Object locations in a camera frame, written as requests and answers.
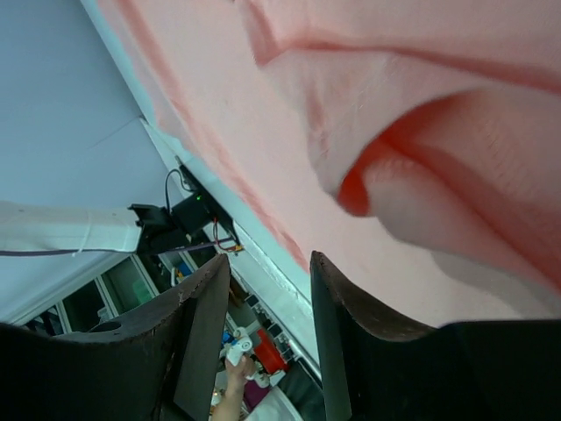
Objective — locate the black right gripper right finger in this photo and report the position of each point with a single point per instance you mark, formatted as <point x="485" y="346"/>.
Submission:
<point x="378" y="364"/>

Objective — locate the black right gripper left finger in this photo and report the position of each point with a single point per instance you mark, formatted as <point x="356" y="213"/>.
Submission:
<point x="131" y="351"/>

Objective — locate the pink t shirt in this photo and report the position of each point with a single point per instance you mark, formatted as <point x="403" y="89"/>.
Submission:
<point x="416" y="143"/>

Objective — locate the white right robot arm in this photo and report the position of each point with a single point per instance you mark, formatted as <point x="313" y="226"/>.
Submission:
<point x="159" y="361"/>

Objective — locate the person's hand in background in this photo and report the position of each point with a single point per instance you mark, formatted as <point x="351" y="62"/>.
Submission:
<point x="229" y="407"/>

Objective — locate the grey metal shelving rack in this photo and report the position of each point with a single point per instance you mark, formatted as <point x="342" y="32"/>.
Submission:
<point x="175" y="333"/>

